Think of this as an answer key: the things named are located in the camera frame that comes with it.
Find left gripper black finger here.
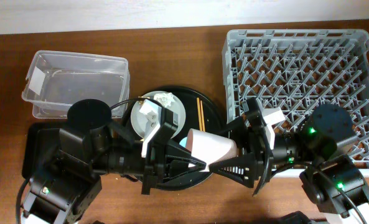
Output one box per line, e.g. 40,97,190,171
165,139,206,168
156,166,212,190

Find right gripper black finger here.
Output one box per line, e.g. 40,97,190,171
209,152,255,189
217,116,248,140

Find pink plastic cup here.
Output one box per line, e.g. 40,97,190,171
185,129,238,172

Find light blue plastic cup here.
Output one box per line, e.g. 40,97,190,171
179,137,187,147

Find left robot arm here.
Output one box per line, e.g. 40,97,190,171
15,98,206,223

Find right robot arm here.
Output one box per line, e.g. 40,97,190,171
209,98,369,223

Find grey dishwasher rack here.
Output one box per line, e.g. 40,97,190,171
222,29,369,177

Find white round plate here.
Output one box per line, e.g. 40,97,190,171
131,91,186,138

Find wooden chopstick right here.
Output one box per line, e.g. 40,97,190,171
200,100,205,132

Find crumpled white napkin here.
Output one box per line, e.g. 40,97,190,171
153,93,175,108

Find gold foil wrapper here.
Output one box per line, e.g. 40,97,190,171
139,97,150,101

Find clear plastic bin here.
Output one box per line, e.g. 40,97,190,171
21,50,130,119

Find black rectangular tray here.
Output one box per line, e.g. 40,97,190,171
22,122,65,179

